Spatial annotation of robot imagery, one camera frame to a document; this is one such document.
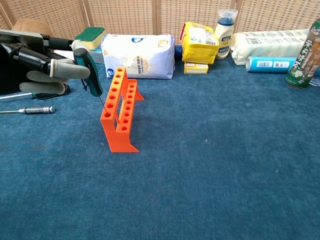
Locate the orange test tube rack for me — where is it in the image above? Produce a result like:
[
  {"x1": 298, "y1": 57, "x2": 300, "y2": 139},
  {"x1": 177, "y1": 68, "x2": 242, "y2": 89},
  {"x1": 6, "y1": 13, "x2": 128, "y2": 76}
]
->
[{"x1": 99, "y1": 66, "x2": 145, "y2": 153}]

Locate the mayonnaise bottle with clear cap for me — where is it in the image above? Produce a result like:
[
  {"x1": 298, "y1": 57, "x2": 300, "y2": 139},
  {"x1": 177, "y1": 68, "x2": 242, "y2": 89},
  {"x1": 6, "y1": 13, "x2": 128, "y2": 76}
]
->
[{"x1": 214, "y1": 8, "x2": 239, "y2": 61}]

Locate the brown plush toy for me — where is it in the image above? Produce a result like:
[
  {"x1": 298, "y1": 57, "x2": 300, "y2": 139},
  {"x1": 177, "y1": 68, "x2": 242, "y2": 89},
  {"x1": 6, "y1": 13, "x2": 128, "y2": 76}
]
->
[{"x1": 11, "y1": 18, "x2": 55, "y2": 37}]

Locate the green yellow sponge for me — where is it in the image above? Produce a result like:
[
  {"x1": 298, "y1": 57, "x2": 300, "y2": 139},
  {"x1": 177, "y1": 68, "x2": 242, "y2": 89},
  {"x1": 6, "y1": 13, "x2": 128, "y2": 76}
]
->
[{"x1": 74, "y1": 26, "x2": 107, "y2": 50}]

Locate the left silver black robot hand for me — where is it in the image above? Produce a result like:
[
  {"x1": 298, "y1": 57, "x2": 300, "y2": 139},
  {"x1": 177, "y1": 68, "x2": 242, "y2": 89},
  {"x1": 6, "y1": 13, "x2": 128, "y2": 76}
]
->
[{"x1": 0, "y1": 29, "x2": 91, "y2": 96}]

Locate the white blue tissue pack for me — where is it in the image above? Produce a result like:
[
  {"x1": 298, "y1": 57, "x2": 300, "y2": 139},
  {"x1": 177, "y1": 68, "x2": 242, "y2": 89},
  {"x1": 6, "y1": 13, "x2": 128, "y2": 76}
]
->
[{"x1": 100, "y1": 33, "x2": 176, "y2": 80}]

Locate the small green black screwdriver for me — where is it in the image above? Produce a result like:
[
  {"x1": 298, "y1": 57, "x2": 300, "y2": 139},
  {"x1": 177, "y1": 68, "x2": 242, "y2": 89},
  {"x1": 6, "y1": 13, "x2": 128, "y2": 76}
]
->
[{"x1": 73, "y1": 47, "x2": 109, "y2": 116}]

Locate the small yellow box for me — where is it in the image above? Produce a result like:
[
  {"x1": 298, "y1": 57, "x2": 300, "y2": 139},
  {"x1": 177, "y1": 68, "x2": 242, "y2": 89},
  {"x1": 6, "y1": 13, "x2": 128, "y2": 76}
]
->
[{"x1": 183, "y1": 61, "x2": 210, "y2": 75}]

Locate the green tea bottle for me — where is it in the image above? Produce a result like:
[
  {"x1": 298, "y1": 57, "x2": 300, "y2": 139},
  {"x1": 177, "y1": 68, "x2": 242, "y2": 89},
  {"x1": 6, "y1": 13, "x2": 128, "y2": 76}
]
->
[{"x1": 285, "y1": 17, "x2": 320, "y2": 89}]

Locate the yellow Lipo snack bag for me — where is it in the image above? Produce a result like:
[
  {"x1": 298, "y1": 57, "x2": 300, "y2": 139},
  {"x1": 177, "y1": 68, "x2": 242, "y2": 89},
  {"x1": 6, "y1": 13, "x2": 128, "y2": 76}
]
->
[{"x1": 181, "y1": 21, "x2": 220, "y2": 65}]

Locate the wicker folding screen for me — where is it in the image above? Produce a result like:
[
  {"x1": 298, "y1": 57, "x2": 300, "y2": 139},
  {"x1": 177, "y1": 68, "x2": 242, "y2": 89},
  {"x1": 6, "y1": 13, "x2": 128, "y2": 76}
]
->
[{"x1": 0, "y1": 0, "x2": 320, "y2": 42}]

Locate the silver metal screwdriver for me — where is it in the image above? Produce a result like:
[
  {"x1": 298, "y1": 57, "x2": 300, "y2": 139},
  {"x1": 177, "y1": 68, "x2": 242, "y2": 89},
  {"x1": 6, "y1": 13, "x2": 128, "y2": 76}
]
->
[{"x1": 0, "y1": 105, "x2": 56, "y2": 115}]

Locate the light blue cylinder can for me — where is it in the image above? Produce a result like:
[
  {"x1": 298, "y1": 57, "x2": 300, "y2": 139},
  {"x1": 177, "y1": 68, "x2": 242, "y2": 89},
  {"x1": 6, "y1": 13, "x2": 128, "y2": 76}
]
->
[{"x1": 245, "y1": 55, "x2": 297, "y2": 74}]

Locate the long white paper towel pack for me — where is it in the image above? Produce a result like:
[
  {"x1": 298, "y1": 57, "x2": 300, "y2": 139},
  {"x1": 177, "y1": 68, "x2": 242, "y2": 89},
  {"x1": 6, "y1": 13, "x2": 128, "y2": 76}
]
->
[{"x1": 229, "y1": 29, "x2": 312, "y2": 67}]

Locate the blue carpet table cover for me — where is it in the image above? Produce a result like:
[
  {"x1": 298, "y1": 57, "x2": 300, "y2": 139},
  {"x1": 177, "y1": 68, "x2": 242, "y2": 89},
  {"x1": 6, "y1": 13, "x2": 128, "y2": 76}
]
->
[{"x1": 0, "y1": 53, "x2": 320, "y2": 240}]

